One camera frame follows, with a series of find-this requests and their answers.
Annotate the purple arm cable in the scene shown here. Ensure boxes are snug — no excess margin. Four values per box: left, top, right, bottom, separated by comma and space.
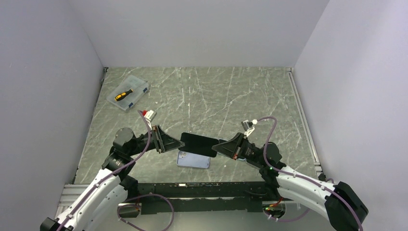
55, 110, 175, 231
252, 116, 364, 231

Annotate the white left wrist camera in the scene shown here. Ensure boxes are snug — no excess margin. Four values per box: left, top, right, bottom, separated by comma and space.
142, 110, 157, 122

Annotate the black phone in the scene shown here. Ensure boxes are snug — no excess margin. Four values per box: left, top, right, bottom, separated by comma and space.
179, 132, 219, 158

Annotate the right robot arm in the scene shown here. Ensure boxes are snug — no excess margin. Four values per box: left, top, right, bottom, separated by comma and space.
212, 133, 369, 231

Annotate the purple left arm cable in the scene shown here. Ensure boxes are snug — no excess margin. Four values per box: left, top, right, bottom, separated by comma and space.
55, 110, 175, 231

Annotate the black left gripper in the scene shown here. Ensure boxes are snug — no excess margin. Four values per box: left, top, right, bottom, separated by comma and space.
128, 124, 185, 156

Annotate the clear plastic organizer box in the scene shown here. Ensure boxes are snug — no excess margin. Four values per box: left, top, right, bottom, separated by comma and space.
106, 75, 150, 112

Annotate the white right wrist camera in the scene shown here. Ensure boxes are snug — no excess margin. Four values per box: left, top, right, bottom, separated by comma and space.
241, 119, 258, 137

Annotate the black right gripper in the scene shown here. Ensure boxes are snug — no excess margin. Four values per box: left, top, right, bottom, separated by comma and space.
212, 132, 266, 167

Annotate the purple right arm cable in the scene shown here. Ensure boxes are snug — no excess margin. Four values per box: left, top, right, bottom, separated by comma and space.
252, 116, 364, 231

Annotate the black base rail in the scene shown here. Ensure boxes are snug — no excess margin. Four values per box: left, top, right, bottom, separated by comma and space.
106, 181, 295, 215

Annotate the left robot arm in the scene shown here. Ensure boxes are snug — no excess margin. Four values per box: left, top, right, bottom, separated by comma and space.
40, 125, 185, 231

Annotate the yellow black screwdriver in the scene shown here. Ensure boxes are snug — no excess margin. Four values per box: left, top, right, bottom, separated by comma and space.
115, 89, 133, 102

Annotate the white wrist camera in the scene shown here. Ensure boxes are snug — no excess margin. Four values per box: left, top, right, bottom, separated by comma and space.
241, 119, 258, 137
142, 110, 157, 122

